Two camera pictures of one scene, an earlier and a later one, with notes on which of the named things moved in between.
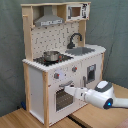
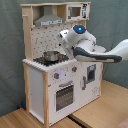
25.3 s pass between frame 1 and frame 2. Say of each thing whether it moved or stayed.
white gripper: moved
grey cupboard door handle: stayed
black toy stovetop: stayed
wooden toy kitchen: stayed
